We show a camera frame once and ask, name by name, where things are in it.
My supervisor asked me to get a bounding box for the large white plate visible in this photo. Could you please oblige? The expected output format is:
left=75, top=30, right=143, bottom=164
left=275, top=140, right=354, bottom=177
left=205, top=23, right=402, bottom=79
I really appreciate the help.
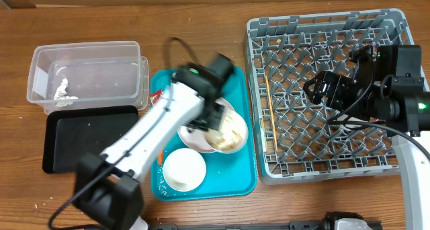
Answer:
left=177, top=96, right=236, bottom=154

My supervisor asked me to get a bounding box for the pink bowl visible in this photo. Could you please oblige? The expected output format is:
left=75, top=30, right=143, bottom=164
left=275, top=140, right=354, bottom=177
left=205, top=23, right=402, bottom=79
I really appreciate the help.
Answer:
left=204, top=107, right=249, bottom=155

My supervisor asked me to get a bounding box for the small white bowl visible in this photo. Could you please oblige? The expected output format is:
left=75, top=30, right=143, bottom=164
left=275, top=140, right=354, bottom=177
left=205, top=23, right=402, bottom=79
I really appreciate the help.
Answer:
left=163, top=148, right=207, bottom=192

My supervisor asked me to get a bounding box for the red snack wrapper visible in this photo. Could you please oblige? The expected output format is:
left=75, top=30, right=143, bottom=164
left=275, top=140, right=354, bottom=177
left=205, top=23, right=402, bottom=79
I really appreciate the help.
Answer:
left=149, top=90, right=163, bottom=106

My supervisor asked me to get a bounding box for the white paper cup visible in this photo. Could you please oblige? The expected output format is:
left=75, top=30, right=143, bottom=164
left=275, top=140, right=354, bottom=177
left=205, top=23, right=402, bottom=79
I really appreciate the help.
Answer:
left=337, top=114, right=361, bottom=132

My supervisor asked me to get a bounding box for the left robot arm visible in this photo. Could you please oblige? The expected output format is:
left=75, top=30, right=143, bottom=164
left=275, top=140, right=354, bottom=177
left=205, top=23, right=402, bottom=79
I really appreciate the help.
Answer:
left=47, top=40, right=234, bottom=230

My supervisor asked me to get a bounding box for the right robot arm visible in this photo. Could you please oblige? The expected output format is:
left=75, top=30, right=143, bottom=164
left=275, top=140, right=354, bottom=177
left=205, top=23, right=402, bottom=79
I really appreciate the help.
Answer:
left=303, top=45, right=429, bottom=229

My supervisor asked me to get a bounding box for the grey dishwasher rack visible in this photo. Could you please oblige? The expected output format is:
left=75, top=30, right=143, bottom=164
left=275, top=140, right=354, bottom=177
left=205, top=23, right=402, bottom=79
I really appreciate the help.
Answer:
left=245, top=9, right=429, bottom=185

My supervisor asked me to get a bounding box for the rice and peanuts pile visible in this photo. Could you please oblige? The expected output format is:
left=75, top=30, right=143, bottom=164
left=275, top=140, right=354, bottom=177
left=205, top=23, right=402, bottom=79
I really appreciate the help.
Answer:
left=210, top=110, right=245, bottom=151

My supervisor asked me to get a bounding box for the teal plastic tray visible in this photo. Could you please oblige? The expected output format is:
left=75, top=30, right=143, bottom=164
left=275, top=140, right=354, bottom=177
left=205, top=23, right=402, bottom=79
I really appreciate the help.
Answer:
left=150, top=67, right=257, bottom=202

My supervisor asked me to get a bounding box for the orange carrot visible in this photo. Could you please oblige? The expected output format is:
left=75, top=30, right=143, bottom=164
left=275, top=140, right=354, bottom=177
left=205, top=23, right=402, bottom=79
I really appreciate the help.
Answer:
left=157, top=150, right=164, bottom=166

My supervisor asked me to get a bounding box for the wooden chopstick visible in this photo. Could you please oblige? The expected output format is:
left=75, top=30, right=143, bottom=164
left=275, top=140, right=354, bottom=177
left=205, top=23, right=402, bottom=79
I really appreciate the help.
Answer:
left=265, top=76, right=278, bottom=152

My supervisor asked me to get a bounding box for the clear plastic bin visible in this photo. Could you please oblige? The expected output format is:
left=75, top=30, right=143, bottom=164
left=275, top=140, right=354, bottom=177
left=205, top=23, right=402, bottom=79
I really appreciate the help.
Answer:
left=26, top=41, right=149, bottom=114

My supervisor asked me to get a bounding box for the black tray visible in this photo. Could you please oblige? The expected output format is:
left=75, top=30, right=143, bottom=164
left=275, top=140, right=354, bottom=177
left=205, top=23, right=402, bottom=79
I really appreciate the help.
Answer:
left=42, top=106, right=138, bottom=174

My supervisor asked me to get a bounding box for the crumpled tissue in bin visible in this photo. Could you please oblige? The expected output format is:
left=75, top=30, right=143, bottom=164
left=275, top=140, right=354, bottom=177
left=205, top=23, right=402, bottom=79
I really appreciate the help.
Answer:
left=54, top=78, right=79, bottom=108

